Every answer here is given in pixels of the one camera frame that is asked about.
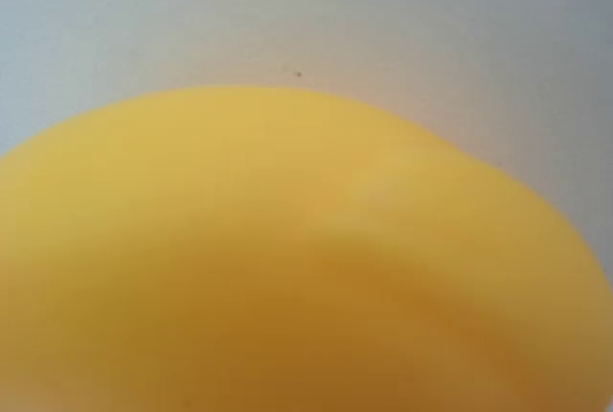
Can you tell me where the yellow rubber duck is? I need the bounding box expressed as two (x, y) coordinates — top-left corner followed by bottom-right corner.
(0, 85), (613, 412)

